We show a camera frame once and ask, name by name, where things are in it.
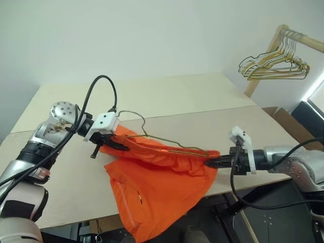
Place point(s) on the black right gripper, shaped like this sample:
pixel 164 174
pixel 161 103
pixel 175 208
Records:
pixel 244 158

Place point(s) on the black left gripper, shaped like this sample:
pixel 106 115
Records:
pixel 100 138

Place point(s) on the orange garment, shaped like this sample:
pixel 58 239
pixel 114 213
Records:
pixel 164 182

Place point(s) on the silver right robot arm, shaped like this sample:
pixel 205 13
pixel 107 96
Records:
pixel 286 157

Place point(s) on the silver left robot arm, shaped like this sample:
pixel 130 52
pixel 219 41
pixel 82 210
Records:
pixel 58 111

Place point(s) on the light wooden slat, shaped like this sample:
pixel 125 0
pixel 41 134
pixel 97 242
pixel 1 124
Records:
pixel 249 227

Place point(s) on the brown cardboard box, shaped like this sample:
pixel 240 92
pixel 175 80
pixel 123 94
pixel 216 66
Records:
pixel 286 119

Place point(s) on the brown panel under table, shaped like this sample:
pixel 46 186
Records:
pixel 108 224

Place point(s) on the wooden clothes rack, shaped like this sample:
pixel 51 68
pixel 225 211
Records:
pixel 253 86

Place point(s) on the black case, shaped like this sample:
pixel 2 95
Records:
pixel 308 119

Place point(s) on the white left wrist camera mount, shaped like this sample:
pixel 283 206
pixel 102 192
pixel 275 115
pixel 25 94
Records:
pixel 106 121

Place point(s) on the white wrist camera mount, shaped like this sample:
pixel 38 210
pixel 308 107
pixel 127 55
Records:
pixel 239 132
pixel 106 121

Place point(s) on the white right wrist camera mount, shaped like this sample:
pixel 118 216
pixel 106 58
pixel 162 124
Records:
pixel 239 132

